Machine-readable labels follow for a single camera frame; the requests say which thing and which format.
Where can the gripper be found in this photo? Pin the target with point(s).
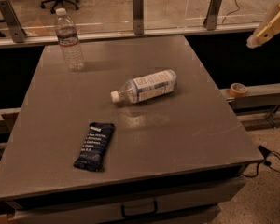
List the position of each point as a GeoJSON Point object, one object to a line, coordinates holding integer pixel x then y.
{"type": "Point", "coordinates": [270, 27]}

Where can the blue labelled plastic bottle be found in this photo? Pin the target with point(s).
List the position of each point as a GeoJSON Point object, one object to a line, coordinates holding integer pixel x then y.
{"type": "Point", "coordinates": [139, 89]}

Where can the clear plastic water bottle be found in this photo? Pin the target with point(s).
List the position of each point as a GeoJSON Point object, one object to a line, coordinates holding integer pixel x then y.
{"type": "Point", "coordinates": [66, 33]}

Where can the roll of tan tape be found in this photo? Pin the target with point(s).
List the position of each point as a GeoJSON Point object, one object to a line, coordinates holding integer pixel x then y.
{"type": "Point", "coordinates": [238, 90]}

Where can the grey table drawer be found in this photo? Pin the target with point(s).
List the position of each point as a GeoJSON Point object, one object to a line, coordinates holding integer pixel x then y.
{"type": "Point", "coordinates": [193, 204]}

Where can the dark blue snack bar wrapper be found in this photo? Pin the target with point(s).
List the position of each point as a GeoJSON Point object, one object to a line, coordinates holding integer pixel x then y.
{"type": "Point", "coordinates": [93, 150]}

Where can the right metal panel bracket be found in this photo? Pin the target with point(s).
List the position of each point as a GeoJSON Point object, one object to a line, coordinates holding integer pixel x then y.
{"type": "Point", "coordinates": [210, 21]}

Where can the metal panel bracket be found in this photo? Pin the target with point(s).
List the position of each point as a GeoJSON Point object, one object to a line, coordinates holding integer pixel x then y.
{"type": "Point", "coordinates": [18, 35]}
{"type": "Point", "coordinates": [210, 21]}
{"type": "Point", "coordinates": [138, 17]}

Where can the middle metal panel bracket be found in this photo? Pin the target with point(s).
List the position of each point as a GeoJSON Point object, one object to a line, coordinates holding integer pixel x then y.
{"type": "Point", "coordinates": [138, 17]}

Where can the black drawer handle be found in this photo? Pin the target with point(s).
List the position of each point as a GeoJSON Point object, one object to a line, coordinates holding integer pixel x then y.
{"type": "Point", "coordinates": [139, 211]}

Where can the left metal panel bracket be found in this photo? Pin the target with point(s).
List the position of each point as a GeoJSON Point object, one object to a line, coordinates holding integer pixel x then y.
{"type": "Point", "coordinates": [18, 35]}

